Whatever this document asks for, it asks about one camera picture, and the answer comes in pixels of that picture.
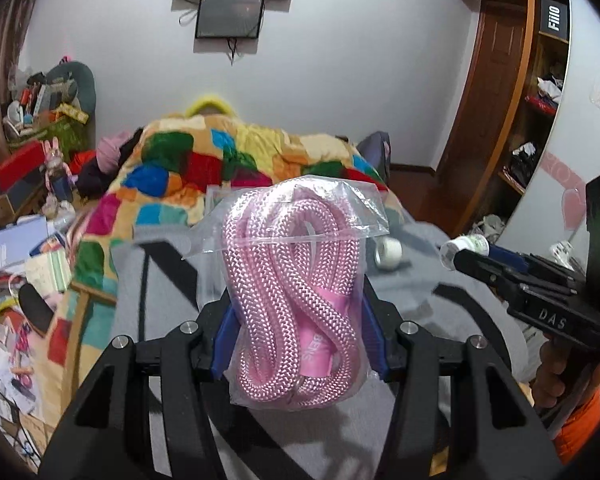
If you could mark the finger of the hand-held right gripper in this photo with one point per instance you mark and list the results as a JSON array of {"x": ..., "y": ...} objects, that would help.
[
  {"x": 485, "y": 271},
  {"x": 510, "y": 256}
]

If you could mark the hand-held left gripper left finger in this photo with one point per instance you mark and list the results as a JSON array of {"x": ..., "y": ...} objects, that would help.
[{"x": 223, "y": 345}]

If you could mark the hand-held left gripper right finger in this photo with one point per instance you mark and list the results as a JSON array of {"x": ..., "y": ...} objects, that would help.
[{"x": 377, "y": 340}]

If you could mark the small white bottle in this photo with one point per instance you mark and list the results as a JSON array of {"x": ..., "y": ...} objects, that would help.
[{"x": 462, "y": 251}]

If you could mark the person's right forearm orange sleeve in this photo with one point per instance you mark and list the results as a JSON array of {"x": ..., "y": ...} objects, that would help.
[{"x": 577, "y": 430}]

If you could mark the person's right hand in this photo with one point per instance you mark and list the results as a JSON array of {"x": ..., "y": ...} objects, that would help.
[{"x": 560, "y": 380}]

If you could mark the white tape roll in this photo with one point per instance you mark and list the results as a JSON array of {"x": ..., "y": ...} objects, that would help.
[{"x": 387, "y": 255}]

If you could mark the grey blanket with black stripes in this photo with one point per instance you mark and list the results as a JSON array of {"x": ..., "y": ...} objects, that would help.
[{"x": 150, "y": 300}]

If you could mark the white curved cabinet panel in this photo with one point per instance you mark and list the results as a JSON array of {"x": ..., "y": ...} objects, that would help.
[{"x": 565, "y": 150}]

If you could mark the wooden shelf unit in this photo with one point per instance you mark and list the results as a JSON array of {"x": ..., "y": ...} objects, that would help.
[{"x": 535, "y": 90}]

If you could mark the colourful patchwork blanket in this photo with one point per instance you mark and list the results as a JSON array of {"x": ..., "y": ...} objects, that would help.
[{"x": 180, "y": 175}]

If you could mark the brown wooden door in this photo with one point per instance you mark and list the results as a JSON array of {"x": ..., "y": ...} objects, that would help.
[{"x": 485, "y": 70}]

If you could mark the black oval pad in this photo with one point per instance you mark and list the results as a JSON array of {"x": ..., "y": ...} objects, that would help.
[{"x": 35, "y": 306}]

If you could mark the dark clothes pile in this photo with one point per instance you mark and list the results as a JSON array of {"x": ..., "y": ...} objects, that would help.
[{"x": 97, "y": 175}]

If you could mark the pile of papers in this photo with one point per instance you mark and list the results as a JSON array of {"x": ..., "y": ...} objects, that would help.
[{"x": 5, "y": 360}]

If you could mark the pink knitted hat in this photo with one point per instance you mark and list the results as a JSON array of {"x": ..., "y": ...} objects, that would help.
[{"x": 111, "y": 152}]

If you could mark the blue and white book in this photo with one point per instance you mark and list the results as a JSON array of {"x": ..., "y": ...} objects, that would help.
[{"x": 20, "y": 245}]

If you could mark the yellow plush pillow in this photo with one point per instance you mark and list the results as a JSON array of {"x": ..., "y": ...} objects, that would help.
[{"x": 207, "y": 106}]

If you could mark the pink bunny doll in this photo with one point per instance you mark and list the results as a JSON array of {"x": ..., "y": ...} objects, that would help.
[{"x": 56, "y": 170}]

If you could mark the black box with white print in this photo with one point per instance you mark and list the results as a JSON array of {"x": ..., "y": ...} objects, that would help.
[{"x": 553, "y": 12}]

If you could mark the red box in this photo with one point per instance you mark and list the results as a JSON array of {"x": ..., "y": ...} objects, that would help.
[{"x": 17, "y": 165}]

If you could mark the grey-green round cushion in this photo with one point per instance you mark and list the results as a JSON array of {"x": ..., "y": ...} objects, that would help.
[{"x": 75, "y": 85}]

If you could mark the small black wall screen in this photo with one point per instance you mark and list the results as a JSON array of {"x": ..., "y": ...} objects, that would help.
[{"x": 229, "y": 17}]

